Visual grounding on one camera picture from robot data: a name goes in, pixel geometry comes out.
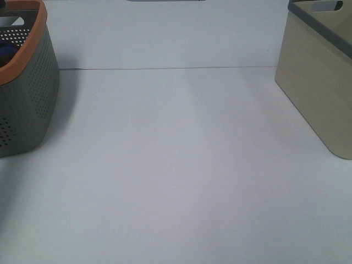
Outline beige basket grey rim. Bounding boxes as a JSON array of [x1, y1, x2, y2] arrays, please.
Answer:
[[274, 1, 351, 160]]

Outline blue cloth in basket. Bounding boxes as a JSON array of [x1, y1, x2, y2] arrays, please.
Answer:
[[0, 40, 18, 67]]

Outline grey perforated basket orange rim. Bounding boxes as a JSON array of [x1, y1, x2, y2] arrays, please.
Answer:
[[1, 1, 59, 157]]

